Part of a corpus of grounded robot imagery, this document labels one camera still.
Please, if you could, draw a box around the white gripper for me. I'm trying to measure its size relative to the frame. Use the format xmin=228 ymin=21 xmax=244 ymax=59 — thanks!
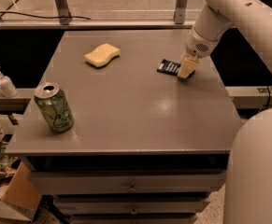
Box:
xmin=178 ymin=28 xmax=219 ymax=78

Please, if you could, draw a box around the dark blue rxbar wrapper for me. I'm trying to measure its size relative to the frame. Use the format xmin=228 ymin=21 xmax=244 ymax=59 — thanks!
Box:
xmin=157 ymin=59 xmax=180 ymax=77

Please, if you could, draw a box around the yellow sponge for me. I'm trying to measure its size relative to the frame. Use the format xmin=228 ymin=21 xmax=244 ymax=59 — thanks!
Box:
xmin=83 ymin=43 xmax=121 ymax=68

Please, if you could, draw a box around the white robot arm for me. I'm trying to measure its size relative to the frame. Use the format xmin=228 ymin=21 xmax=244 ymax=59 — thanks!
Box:
xmin=178 ymin=0 xmax=272 ymax=224

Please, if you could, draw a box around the grey drawer cabinet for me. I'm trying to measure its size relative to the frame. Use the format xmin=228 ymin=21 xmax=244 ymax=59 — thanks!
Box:
xmin=7 ymin=30 xmax=242 ymax=224

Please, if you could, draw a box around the green soda can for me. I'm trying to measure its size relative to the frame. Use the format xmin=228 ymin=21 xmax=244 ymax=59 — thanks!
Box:
xmin=34 ymin=82 xmax=74 ymax=133

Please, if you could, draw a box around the white pump bottle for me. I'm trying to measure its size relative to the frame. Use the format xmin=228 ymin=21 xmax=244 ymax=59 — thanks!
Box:
xmin=0 ymin=71 xmax=18 ymax=98

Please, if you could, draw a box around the open cardboard box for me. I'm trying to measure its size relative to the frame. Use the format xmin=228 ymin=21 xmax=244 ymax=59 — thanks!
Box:
xmin=0 ymin=115 xmax=42 ymax=221

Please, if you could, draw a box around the metal railing frame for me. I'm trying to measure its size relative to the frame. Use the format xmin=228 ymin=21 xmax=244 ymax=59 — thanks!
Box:
xmin=0 ymin=0 xmax=272 ymax=30

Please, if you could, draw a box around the black cable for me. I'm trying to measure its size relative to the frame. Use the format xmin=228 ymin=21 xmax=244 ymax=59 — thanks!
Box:
xmin=0 ymin=10 xmax=93 ymax=21

